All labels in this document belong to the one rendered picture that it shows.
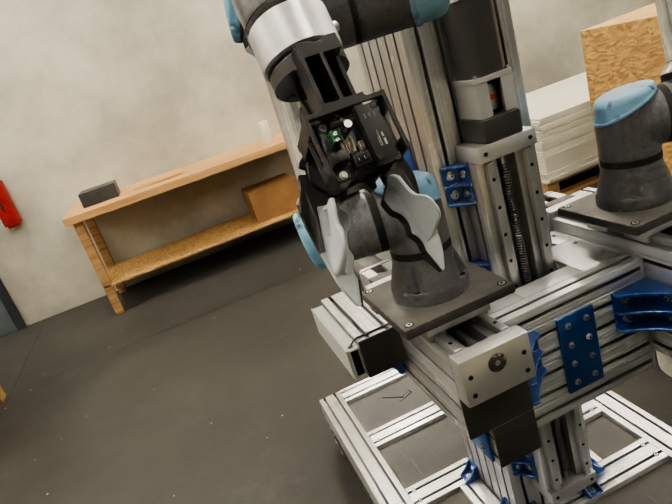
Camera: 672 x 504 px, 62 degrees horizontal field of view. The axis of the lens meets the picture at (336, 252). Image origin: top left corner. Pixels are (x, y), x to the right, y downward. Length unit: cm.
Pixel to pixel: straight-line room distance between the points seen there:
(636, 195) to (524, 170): 22
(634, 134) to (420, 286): 52
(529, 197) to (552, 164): 317
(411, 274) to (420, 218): 54
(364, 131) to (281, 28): 11
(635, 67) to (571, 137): 177
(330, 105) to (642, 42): 235
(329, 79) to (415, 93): 71
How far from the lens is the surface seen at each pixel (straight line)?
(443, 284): 103
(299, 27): 50
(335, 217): 46
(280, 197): 509
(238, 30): 100
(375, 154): 45
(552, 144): 439
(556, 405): 129
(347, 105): 46
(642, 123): 125
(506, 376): 101
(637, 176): 127
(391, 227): 98
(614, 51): 282
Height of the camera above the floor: 151
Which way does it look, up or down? 19 degrees down
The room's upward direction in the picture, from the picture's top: 18 degrees counter-clockwise
